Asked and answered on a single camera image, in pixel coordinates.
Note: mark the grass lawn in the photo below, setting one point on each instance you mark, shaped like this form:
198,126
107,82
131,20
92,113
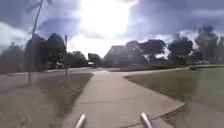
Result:
186,83

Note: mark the row of dark trees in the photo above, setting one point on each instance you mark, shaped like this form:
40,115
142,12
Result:
180,48

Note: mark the grey asphalt road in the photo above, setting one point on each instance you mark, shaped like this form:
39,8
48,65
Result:
20,79

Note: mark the robot's own part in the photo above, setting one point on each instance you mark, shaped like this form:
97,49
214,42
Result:
80,121
146,120

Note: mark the pale concrete path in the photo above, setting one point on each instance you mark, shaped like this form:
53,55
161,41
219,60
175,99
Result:
110,96

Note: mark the clump of trees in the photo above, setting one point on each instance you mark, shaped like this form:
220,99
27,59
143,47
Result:
46,51

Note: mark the thin sign post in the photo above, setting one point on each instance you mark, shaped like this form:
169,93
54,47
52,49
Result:
66,56

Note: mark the tall leaning utility pole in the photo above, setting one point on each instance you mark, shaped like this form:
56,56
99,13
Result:
33,36

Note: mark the dry grass verge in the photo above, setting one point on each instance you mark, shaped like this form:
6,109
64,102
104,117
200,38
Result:
50,96

